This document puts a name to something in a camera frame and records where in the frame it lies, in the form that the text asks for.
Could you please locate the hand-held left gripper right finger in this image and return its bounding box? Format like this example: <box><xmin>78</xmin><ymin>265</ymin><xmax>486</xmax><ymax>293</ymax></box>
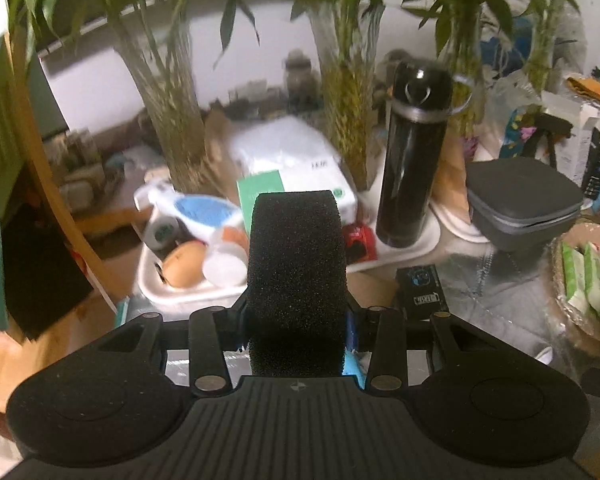
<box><xmin>344</xmin><ymin>292</ymin><xmax>486</xmax><ymax>393</ymax></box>

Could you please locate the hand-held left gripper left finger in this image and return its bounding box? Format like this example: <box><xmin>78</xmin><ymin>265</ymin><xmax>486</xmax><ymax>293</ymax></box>
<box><xmin>99</xmin><ymin>290</ymin><xmax>252</xmax><ymax>396</ymax></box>

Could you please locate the small black printed box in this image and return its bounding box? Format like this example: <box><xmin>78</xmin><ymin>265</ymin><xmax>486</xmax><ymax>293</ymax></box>
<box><xmin>395</xmin><ymin>265</ymin><xmax>449</xmax><ymax>322</ymax></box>

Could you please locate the black foam sponge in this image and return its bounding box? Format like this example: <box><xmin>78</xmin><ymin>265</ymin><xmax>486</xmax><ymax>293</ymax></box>
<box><xmin>246</xmin><ymin>189</ymin><xmax>350</xmax><ymax>377</ymax></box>

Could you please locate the white tray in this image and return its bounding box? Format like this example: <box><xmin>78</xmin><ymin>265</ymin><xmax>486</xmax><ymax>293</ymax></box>
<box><xmin>136</xmin><ymin>195</ymin><xmax>442</xmax><ymax>318</ymax></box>

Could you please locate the white lidded jar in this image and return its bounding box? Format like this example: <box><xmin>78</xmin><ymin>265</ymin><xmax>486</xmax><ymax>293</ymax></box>
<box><xmin>201</xmin><ymin>241</ymin><xmax>249</xmax><ymax>287</ymax></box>

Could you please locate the brown egg-shaped pouch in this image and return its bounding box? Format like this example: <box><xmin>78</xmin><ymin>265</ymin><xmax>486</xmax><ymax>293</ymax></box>
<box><xmin>155</xmin><ymin>240</ymin><xmax>207</xmax><ymax>289</ymax></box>

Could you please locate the white blue spray bottle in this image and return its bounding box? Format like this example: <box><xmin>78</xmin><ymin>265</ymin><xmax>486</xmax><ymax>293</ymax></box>
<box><xmin>134</xmin><ymin>182</ymin><xmax>245</xmax><ymax>235</ymax></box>

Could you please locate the white dish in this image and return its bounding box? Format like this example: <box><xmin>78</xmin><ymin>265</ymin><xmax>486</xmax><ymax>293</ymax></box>
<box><xmin>429</xmin><ymin>199</ymin><xmax>488</xmax><ymax>245</ymax></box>

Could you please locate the silver foil mat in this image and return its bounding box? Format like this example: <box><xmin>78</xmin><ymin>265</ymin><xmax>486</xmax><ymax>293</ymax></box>
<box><xmin>115</xmin><ymin>247</ymin><xmax>600</xmax><ymax>411</ymax></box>

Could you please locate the low wooden table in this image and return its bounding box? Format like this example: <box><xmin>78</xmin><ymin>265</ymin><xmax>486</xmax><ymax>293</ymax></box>
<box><xmin>40</xmin><ymin>125</ymin><xmax>156</xmax><ymax>236</ymax></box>

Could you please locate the green white tissue box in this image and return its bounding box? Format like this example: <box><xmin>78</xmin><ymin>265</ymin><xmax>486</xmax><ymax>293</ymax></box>
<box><xmin>236</xmin><ymin>160</ymin><xmax>357</xmax><ymax>223</ymax></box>

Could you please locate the black thermos bottle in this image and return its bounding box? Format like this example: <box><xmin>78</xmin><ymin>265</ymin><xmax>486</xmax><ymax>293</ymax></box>
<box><xmin>376</xmin><ymin>59</ymin><xmax>455</xmax><ymax>249</ymax></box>

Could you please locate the wooden chair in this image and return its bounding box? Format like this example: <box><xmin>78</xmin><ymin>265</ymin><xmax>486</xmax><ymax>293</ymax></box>
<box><xmin>0</xmin><ymin>30</ymin><xmax>191</xmax><ymax>413</ymax></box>

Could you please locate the black cloth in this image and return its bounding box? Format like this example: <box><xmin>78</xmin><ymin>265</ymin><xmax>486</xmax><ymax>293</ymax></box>
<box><xmin>2</xmin><ymin>204</ymin><xmax>95</xmax><ymax>341</ymax></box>

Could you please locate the brown paper bag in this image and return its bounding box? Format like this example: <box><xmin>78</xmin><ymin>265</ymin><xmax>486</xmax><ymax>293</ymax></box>
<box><xmin>432</xmin><ymin>127</ymin><xmax>476</xmax><ymax>223</ymax></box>
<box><xmin>202</xmin><ymin>110</ymin><xmax>242</xmax><ymax>202</ymax></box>

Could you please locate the white plastic package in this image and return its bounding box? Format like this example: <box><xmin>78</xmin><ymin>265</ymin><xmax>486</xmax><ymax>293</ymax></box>
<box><xmin>229</xmin><ymin>116</ymin><xmax>343</xmax><ymax>187</ymax></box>

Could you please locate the bamboo plant in glass vase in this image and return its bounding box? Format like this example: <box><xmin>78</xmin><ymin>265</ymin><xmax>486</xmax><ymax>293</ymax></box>
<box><xmin>400</xmin><ymin>0</ymin><xmax>516</xmax><ymax>138</ymax></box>
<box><xmin>510</xmin><ymin>0</ymin><xmax>588</xmax><ymax>98</ymax></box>
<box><xmin>10</xmin><ymin>0</ymin><xmax>261</xmax><ymax>195</ymax></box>
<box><xmin>280</xmin><ymin>0</ymin><xmax>386</xmax><ymax>192</ymax></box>

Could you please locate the grey zip case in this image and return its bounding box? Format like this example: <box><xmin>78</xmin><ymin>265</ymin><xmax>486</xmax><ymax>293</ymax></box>
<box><xmin>465</xmin><ymin>156</ymin><xmax>585</xmax><ymax>253</ymax></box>

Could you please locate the green wipes packet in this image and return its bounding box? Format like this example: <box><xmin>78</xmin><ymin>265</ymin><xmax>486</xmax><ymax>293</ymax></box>
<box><xmin>561</xmin><ymin>247</ymin><xmax>588</xmax><ymax>316</ymax></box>
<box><xmin>582</xmin><ymin>241</ymin><xmax>600</xmax><ymax>320</ymax></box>

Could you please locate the wicker basket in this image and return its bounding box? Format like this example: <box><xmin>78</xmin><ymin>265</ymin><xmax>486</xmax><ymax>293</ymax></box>
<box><xmin>549</xmin><ymin>207</ymin><xmax>600</xmax><ymax>358</ymax></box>

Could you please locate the dark glass jar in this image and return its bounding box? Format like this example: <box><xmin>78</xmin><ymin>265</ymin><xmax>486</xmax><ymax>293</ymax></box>
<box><xmin>284</xmin><ymin>51</ymin><xmax>322</xmax><ymax>113</ymax></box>

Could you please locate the patterned teal bag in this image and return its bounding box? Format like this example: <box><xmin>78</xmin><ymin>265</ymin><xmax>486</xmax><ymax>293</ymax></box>
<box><xmin>499</xmin><ymin>106</ymin><xmax>540</xmax><ymax>159</ymax></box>

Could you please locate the black tripod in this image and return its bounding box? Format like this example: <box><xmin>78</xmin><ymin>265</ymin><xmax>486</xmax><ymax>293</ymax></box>
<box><xmin>521</xmin><ymin>111</ymin><xmax>574</xmax><ymax>170</ymax></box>

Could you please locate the dark monitor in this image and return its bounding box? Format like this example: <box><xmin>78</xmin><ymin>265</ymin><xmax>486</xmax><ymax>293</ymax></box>
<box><xmin>24</xmin><ymin>55</ymin><xmax>71</xmax><ymax>138</ymax></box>

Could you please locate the white carton box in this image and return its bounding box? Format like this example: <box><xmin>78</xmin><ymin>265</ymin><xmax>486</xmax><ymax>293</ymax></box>
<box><xmin>541</xmin><ymin>91</ymin><xmax>600</xmax><ymax>187</ymax></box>

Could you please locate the orange cloth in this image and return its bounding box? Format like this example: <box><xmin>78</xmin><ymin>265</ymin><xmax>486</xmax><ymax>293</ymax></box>
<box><xmin>566</xmin><ymin>74</ymin><xmax>600</xmax><ymax>109</ymax></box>

